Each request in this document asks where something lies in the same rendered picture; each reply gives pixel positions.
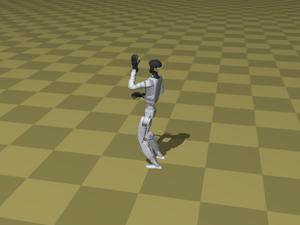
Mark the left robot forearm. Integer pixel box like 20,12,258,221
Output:
128,69,137,88

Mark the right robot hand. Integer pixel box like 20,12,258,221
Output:
131,92,145,99

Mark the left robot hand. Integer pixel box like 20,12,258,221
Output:
131,54,140,72

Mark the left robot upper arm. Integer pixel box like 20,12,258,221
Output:
130,80,154,90

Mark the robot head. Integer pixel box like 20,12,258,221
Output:
149,60,162,79

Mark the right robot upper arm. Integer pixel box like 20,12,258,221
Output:
160,75,164,95

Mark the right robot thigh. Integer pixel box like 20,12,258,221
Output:
145,119,154,140

